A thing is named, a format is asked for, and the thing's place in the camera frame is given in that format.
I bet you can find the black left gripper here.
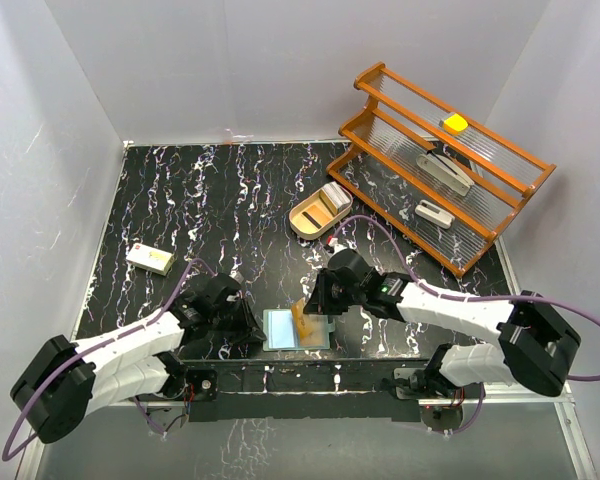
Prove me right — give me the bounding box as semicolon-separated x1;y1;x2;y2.
210;293;266;344

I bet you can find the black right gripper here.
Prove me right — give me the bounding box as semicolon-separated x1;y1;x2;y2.
304;268;365;315

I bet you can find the orange credit card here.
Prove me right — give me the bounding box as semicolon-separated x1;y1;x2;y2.
299;329;330;350
291;298;314;340

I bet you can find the green card holder wallet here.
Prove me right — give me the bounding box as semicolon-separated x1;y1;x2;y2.
262;309;335;352

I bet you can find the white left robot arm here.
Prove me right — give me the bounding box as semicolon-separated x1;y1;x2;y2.
10;274;266;444

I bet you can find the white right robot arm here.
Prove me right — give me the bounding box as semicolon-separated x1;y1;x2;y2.
303;249;581;397

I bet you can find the card with black stripe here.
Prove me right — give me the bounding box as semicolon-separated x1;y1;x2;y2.
302;211;321;229

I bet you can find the stack of credit cards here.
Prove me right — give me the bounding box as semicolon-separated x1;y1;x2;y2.
322;182;351;214

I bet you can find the beige oval tray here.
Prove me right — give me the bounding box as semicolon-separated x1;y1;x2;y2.
289;182;353;240

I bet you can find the small white cardboard box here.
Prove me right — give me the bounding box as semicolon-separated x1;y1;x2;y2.
126;243;175;276

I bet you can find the small white stapler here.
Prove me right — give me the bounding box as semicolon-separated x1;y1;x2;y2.
414;200;455;230

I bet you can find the orange wooden shelf rack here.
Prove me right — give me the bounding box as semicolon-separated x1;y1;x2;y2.
327;62;556;277

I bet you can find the grey stapler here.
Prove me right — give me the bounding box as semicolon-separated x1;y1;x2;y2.
416;152;475;196

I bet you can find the yellow sticky note block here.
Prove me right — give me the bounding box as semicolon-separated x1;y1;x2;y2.
439;112;469;135

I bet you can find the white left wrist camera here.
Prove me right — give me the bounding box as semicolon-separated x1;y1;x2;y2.
230;271;245;285

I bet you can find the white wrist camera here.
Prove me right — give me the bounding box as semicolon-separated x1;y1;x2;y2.
230;271;245;285
325;236;347;254

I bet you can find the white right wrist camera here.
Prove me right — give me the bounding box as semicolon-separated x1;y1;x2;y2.
325;236;347;254

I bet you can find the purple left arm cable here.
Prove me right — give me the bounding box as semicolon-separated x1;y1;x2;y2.
0;257;216;462

